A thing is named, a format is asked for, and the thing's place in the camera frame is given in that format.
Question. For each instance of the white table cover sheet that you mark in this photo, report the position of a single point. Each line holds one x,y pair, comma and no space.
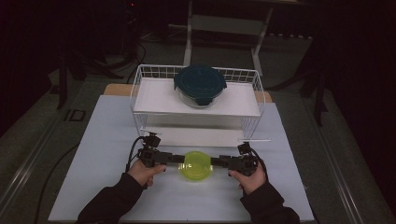
193,199

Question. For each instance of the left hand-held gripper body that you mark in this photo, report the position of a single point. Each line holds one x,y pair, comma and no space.
152,155

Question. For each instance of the black floor socket box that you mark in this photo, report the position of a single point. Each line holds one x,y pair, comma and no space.
75,115

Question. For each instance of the black stand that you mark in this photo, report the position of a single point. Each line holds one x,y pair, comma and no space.
318,93
63,81

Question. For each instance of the person's left hand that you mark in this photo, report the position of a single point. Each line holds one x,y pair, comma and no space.
143,174

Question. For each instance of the yellow-green plastic bowl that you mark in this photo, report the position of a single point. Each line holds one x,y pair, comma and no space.
196,169

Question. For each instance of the dark blue lidded glass container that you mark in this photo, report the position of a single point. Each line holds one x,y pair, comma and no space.
199,82

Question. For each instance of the person's right hand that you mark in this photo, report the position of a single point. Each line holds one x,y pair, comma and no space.
253,182

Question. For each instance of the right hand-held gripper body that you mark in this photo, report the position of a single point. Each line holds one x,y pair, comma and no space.
243,161

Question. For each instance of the white metal table frame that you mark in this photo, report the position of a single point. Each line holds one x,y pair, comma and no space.
224,25

